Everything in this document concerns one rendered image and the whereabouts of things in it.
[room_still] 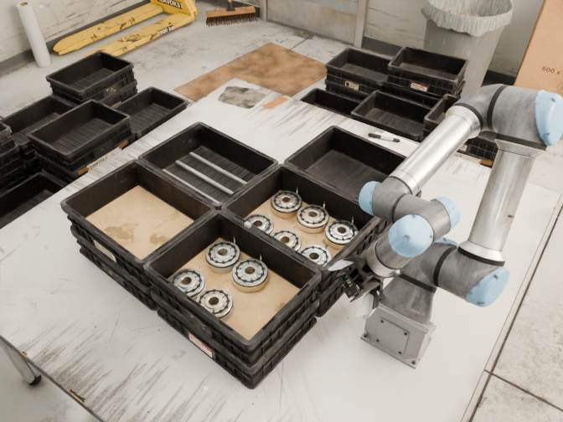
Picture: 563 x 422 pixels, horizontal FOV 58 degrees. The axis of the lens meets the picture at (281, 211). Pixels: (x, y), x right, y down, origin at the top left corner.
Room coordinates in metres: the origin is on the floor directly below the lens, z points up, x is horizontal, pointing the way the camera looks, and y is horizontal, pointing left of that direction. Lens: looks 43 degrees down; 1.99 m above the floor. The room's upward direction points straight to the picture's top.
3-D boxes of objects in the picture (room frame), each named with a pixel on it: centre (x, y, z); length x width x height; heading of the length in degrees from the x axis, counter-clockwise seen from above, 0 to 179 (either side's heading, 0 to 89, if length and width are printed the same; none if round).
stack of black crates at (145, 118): (2.44, 0.75, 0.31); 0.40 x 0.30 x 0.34; 145
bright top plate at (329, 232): (1.12, -0.19, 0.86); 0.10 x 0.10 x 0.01
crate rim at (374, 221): (1.14, -0.06, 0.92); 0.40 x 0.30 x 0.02; 50
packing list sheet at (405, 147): (1.73, -0.50, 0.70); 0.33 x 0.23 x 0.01; 55
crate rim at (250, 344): (0.91, 0.13, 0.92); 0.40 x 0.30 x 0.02; 50
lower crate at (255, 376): (0.91, 0.13, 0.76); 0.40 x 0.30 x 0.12; 50
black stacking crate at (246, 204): (1.14, -0.06, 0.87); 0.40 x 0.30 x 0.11; 50
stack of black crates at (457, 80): (2.74, -0.85, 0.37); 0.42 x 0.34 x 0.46; 55
